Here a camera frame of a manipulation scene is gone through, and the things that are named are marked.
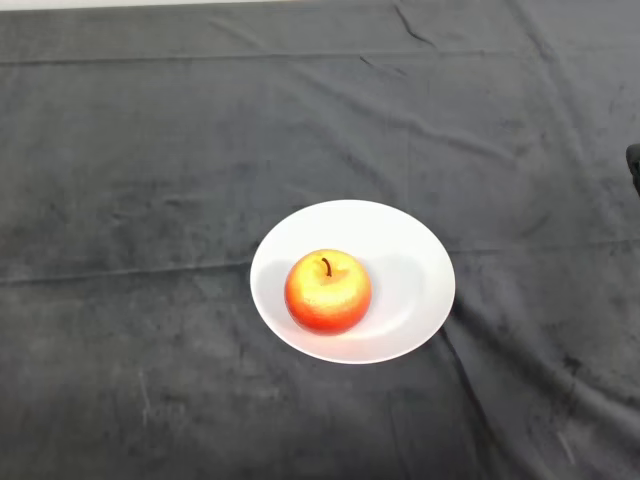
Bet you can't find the red yellow apple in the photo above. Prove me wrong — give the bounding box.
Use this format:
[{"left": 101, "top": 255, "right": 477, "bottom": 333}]
[{"left": 283, "top": 248, "right": 374, "bottom": 336}]

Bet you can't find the white round plate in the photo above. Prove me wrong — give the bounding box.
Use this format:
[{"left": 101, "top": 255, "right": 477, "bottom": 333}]
[{"left": 249, "top": 199, "right": 457, "bottom": 365}]

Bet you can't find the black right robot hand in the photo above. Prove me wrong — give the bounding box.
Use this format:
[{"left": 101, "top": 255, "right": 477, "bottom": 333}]
[{"left": 624, "top": 143, "right": 640, "bottom": 199}]

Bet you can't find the black velvet table cloth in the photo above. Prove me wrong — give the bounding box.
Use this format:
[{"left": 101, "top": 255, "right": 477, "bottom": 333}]
[{"left": 0, "top": 0, "right": 640, "bottom": 480}]

